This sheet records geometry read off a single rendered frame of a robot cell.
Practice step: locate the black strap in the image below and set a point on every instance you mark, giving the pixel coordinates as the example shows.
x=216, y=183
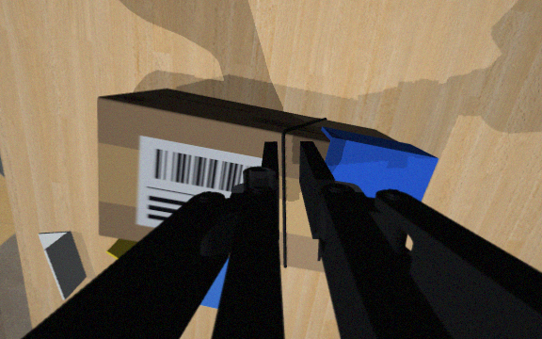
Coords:
x=283, y=182

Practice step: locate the brown cardboard box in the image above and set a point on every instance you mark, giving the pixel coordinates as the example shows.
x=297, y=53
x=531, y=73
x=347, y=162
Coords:
x=159, y=148

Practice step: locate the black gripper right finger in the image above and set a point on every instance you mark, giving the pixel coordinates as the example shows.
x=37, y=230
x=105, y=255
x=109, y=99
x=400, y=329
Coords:
x=476, y=289

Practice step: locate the yellow l-shaped bracket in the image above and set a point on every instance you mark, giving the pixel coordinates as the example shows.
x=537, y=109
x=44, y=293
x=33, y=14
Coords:
x=120, y=247

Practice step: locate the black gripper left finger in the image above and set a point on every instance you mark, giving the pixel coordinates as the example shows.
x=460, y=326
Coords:
x=154, y=289

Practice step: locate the blue rectangular block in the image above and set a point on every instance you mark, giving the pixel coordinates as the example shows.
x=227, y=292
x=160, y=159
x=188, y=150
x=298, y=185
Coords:
x=213, y=296

